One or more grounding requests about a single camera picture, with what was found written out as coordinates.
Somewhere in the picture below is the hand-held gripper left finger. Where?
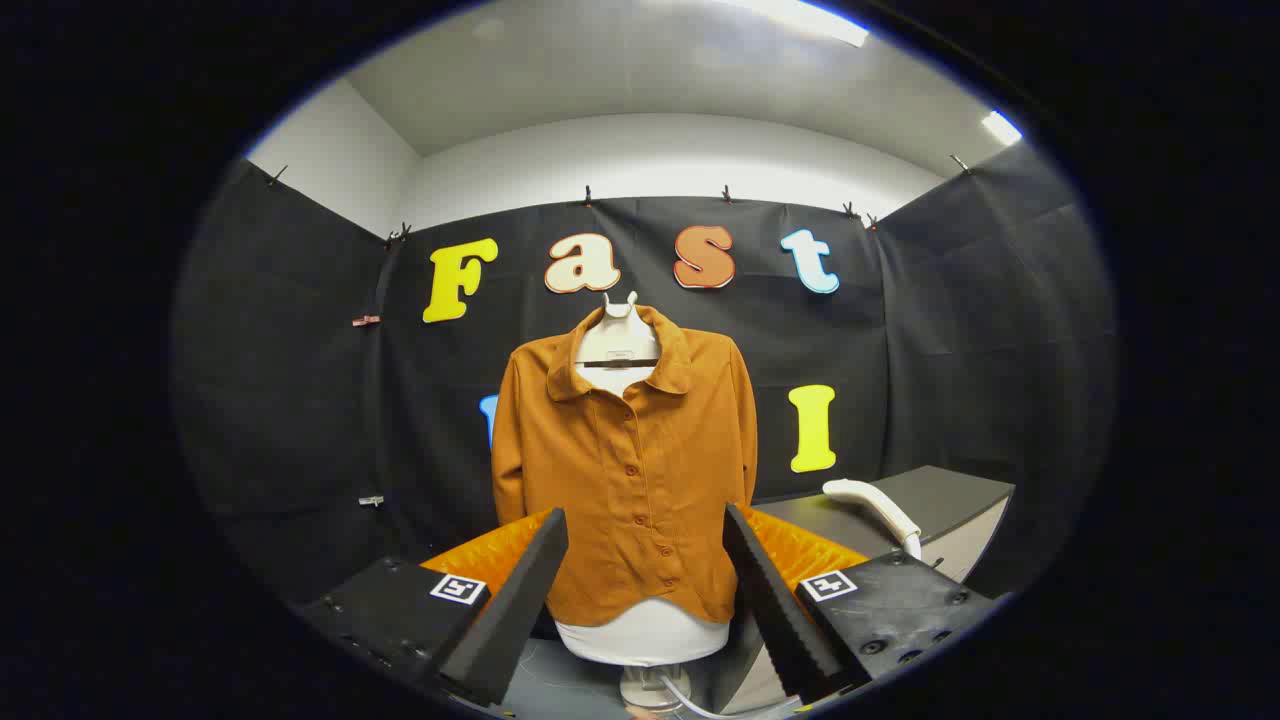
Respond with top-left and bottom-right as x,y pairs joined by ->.
295,505 -> 571,711

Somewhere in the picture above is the white mannequin torso stand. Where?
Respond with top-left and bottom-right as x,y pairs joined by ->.
555,292 -> 731,713

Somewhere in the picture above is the brown button-up shirt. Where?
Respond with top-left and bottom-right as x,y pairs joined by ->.
490,305 -> 759,628

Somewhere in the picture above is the black backdrop cloth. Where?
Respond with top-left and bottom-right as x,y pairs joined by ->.
170,140 -> 1116,621

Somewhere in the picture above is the white garment steamer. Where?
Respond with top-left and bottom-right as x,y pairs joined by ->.
822,478 -> 923,561

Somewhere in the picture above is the grey table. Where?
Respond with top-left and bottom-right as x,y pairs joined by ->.
700,465 -> 1016,716

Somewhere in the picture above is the clear steamer hose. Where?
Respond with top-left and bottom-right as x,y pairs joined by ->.
655,670 -> 801,720

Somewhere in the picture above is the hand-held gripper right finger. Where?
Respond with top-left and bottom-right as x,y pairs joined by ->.
722,502 -> 1001,706

